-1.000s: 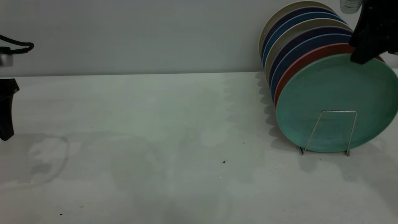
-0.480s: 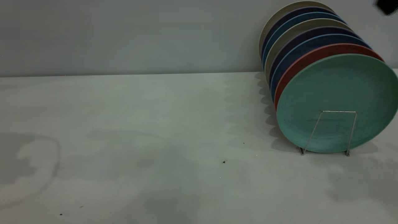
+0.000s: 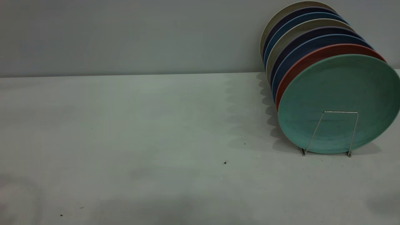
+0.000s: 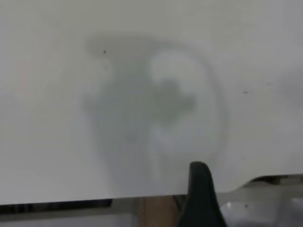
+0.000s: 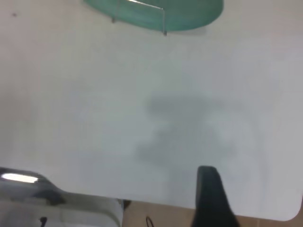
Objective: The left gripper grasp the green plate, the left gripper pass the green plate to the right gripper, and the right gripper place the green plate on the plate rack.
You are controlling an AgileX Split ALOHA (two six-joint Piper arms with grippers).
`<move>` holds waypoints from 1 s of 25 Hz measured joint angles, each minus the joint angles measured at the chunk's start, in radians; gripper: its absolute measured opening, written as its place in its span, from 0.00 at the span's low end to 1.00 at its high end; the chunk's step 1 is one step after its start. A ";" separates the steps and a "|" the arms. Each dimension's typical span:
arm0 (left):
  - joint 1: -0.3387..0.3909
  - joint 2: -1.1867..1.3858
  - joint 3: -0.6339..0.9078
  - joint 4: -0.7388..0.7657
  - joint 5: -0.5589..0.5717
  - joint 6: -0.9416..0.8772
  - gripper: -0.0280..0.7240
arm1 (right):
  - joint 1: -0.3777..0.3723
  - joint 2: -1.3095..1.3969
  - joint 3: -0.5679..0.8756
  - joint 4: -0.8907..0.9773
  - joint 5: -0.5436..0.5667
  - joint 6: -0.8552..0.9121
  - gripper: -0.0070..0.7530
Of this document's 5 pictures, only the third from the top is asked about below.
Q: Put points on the green round plate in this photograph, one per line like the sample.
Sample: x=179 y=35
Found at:
x=337 y=93

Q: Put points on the pink round plate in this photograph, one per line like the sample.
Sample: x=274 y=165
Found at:
x=300 y=64

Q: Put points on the dark purple round plate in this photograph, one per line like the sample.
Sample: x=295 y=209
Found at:
x=312 y=34
x=312 y=10

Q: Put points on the beige round plate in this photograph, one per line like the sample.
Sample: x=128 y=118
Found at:
x=312 y=4
x=312 y=25

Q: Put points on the teal blue round plate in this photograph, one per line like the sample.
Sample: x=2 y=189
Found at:
x=312 y=17

